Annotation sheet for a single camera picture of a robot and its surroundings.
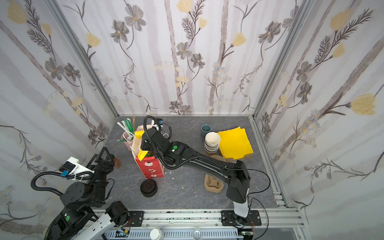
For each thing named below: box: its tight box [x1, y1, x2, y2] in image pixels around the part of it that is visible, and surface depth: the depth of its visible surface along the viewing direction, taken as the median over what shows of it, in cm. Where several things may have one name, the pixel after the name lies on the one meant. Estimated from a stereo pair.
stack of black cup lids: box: [140, 179, 158, 198], surface depth 82 cm
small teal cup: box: [201, 123, 212, 138], surface depth 107 cm
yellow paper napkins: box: [217, 126, 254, 160], surface depth 100 cm
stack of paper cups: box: [204, 131, 221, 154], surface depth 87 cm
